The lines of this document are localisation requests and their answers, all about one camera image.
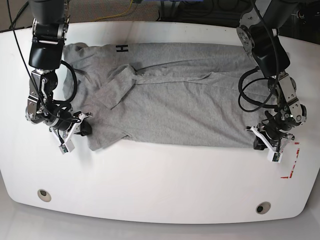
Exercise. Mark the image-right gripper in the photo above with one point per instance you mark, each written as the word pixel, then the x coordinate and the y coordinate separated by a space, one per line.
pixel 264 141

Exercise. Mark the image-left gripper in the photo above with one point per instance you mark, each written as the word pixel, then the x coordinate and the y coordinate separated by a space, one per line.
pixel 63 130

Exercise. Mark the grey t-shirt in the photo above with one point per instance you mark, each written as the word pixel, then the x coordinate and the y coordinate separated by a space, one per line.
pixel 164 93

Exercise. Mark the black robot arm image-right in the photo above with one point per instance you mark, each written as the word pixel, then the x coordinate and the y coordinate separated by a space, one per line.
pixel 258 32

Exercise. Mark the red tape rectangle marking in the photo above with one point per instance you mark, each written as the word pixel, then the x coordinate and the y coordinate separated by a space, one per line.
pixel 289 160

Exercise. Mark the right table grommet hole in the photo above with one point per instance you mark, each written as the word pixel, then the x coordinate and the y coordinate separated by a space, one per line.
pixel 263 208

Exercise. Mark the table grommet hole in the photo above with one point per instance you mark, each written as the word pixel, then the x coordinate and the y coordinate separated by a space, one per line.
pixel 263 208
pixel 44 195

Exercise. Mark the left table grommet hole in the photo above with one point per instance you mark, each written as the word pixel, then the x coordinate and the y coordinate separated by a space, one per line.
pixel 44 195

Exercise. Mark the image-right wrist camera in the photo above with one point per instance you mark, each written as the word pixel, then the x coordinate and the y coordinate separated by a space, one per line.
pixel 274 156

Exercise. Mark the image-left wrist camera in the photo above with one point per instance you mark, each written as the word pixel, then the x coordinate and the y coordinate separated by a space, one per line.
pixel 67 147

